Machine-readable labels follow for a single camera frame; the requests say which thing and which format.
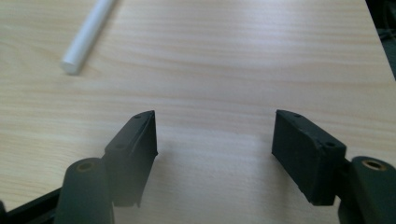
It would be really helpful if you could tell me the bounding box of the white plastic tube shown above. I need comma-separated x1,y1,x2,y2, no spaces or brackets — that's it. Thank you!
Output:
60,0,118,76

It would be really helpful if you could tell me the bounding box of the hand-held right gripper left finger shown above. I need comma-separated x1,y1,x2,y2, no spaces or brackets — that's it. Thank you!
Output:
54,109,159,224

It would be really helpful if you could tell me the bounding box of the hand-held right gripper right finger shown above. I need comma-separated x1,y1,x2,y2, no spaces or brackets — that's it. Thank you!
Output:
271,109,396,224

